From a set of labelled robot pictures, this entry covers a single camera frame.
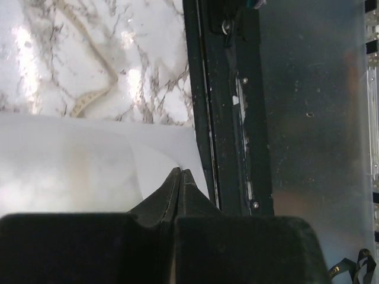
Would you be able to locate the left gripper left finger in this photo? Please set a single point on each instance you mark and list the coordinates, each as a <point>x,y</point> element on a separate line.
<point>123,247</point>

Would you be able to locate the white wrapping paper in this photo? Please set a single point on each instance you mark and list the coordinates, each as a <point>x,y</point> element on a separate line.
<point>77,165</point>

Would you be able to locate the cream ribbon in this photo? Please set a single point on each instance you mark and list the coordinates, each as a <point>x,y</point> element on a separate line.
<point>87,98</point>

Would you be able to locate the aluminium frame rail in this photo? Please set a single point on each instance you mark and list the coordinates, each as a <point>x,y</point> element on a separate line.
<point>371,48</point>

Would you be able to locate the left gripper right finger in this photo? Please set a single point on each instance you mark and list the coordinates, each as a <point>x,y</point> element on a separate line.
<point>211,247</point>

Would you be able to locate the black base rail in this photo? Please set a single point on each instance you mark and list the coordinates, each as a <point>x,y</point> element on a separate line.
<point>224,57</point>

